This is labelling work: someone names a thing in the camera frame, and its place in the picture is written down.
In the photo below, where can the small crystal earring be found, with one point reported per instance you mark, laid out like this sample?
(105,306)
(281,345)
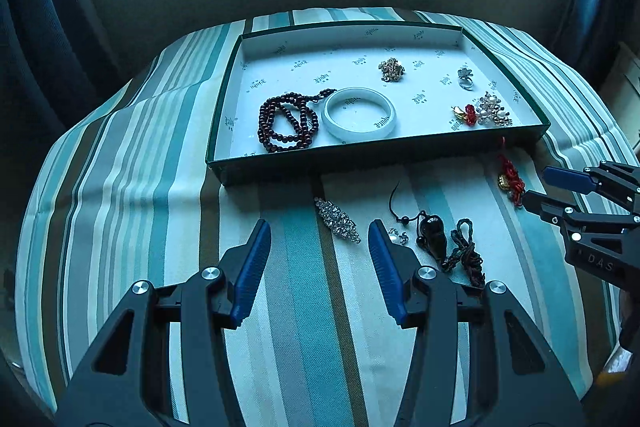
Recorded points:
(396,235)

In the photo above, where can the long rhinestone brooch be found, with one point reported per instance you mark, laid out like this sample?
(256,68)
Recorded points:
(337,219)

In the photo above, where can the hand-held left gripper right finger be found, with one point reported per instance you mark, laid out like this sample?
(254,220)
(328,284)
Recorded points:
(387,277)

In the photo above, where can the green tray box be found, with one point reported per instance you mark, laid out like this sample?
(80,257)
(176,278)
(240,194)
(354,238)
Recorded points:
(310,72)

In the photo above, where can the black gourd pendant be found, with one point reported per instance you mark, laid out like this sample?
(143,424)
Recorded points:
(431,229)

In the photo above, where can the gold rhinestone brooch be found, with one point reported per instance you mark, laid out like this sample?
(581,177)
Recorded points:
(391,69)

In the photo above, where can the red knot pendant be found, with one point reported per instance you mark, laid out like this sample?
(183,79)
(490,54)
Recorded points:
(509,172)

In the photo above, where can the white jade bangle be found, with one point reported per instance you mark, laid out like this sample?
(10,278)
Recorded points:
(330,122)

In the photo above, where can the red and gold charm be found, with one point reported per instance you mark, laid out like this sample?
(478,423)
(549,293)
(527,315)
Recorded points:
(469,113)

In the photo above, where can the pearl rhinestone brooch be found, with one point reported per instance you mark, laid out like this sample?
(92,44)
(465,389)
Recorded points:
(492,109)

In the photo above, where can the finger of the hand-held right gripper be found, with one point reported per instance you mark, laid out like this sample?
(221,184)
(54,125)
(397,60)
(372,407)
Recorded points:
(545,206)
(565,179)

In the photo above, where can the striped tablecloth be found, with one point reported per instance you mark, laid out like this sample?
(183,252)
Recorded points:
(150,207)

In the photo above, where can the white cabinet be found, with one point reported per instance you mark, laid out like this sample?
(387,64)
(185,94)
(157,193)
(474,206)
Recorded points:
(625,72)

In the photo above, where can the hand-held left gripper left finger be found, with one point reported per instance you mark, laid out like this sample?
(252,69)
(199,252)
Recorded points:
(250,277)

